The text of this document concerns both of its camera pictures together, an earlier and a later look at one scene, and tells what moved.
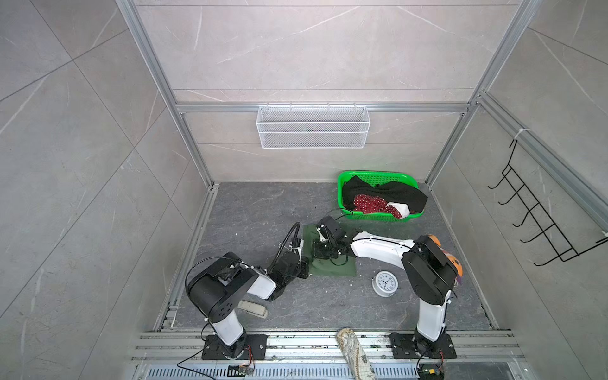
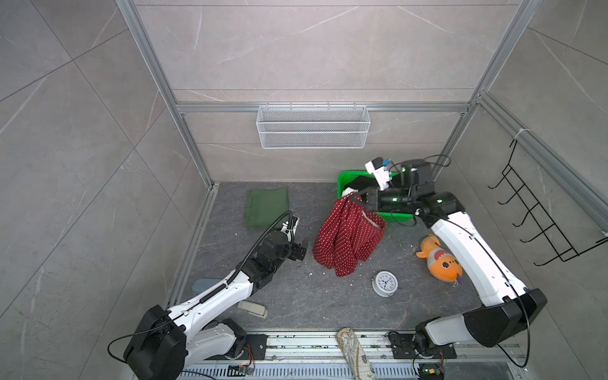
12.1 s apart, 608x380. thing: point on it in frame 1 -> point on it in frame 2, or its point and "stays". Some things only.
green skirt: (324, 266) -> (264, 207)
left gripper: (305, 268) -> (294, 253)
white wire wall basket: (313, 127) stays
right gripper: (317, 250) -> (374, 198)
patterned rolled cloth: (359, 362) stays
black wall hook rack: (564, 249) stays
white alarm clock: (385, 283) stays
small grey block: (252, 308) stays
